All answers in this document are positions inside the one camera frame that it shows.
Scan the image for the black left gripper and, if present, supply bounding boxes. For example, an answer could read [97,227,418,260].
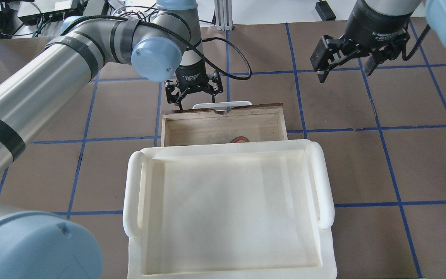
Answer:
[165,64,224,110]

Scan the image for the light wooden drawer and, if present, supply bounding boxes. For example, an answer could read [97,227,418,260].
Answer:
[160,101,287,147]

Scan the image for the white plastic tray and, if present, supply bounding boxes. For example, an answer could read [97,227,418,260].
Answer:
[123,139,338,279]

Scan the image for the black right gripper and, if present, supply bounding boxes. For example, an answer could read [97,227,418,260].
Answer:
[310,23,411,83]

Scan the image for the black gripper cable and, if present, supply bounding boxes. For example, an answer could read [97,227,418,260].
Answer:
[138,19,252,81]

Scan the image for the black network switch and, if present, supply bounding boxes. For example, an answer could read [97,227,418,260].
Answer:
[17,0,84,26]

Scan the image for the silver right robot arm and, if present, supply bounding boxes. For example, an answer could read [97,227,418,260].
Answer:
[310,0,446,83]

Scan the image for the black orange scissors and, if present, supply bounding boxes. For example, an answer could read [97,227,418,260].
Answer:
[230,136,250,143]

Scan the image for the aluminium frame post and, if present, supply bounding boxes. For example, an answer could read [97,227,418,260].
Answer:
[214,0,234,31]

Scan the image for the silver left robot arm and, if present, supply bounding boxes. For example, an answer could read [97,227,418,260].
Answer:
[0,0,205,279]

